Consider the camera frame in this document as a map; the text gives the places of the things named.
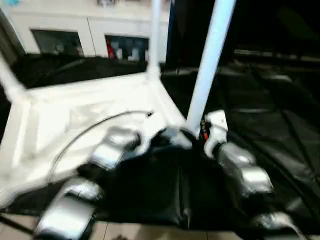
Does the white plastic table leg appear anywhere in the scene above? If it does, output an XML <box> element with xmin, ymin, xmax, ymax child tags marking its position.
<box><xmin>0</xmin><ymin>56</ymin><xmax>29</xmax><ymax>101</ymax></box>
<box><xmin>185</xmin><ymin>0</ymin><xmax>238</xmax><ymax>134</ymax></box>
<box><xmin>146</xmin><ymin>0</ymin><xmax>163</xmax><ymax>79</ymax></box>

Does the white plastic table top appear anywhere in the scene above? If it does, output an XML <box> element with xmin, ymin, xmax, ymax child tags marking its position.
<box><xmin>0</xmin><ymin>71</ymin><xmax>194</xmax><ymax>209</ymax></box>

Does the black work surface mat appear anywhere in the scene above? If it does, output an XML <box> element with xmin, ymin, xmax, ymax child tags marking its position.
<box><xmin>0</xmin><ymin>52</ymin><xmax>320</xmax><ymax>235</ymax></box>

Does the dark grey tube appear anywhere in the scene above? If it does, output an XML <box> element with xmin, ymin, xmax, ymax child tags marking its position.
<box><xmin>234</xmin><ymin>48</ymin><xmax>320</xmax><ymax>61</ymax></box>

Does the blue vertical strip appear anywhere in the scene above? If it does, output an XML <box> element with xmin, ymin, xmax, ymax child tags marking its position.
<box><xmin>167</xmin><ymin>0</ymin><xmax>178</xmax><ymax>64</ymax></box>

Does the red white bottle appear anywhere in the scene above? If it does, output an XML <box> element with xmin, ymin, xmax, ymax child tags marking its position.
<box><xmin>106</xmin><ymin>41</ymin><xmax>115</xmax><ymax>59</ymax></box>

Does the black backdrop cloth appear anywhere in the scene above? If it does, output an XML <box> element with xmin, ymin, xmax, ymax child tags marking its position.
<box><xmin>169</xmin><ymin>0</ymin><xmax>320</xmax><ymax>66</ymax></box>

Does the white glass-door cabinet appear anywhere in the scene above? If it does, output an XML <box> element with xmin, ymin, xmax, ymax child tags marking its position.
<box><xmin>6</xmin><ymin>0</ymin><xmax>171</xmax><ymax>63</ymax></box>

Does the grey curtain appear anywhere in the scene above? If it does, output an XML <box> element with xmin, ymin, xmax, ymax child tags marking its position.
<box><xmin>0</xmin><ymin>9</ymin><xmax>26</xmax><ymax>64</ymax></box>

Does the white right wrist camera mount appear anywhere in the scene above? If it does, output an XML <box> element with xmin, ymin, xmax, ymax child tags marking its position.
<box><xmin>203</xmin><ymin>108</ymin><xmax>230</xmax><ymax>159</ymax></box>

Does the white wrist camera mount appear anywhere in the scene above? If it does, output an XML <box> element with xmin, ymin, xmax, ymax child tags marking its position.
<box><xmin>203</xmin><ymin>108</ymin><xmax>230</xmax><ymax>159</ymax></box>
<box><xmin>134</xmin><ymin>126</ymin><xmax>156</xmax><ymax>156</ymax></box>

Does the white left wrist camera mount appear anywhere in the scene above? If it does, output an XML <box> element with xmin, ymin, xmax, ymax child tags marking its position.
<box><xmin>134</xmin><ymin>126</ymin><xmax>156</xmax><ymax>156</ymax></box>

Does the black metal table frame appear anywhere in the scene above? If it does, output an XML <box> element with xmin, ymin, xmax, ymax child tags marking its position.
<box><xmin>0</xmin><ymin>213</ymin><xmax>36</xmax><ymax>236</ymax></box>

